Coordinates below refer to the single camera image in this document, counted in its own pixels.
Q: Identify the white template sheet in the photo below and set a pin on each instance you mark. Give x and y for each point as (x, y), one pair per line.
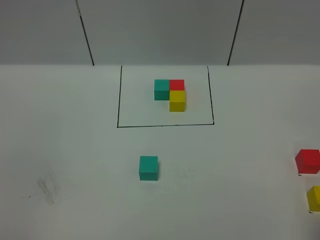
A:
(138, 109)

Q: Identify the yellow template cube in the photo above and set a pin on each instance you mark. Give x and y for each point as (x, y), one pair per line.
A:
(177, 100)

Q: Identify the green template cube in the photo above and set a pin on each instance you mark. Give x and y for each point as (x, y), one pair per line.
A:
(161, 89)

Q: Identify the red template cube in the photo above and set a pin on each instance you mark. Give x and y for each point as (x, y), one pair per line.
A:
(176, 84)

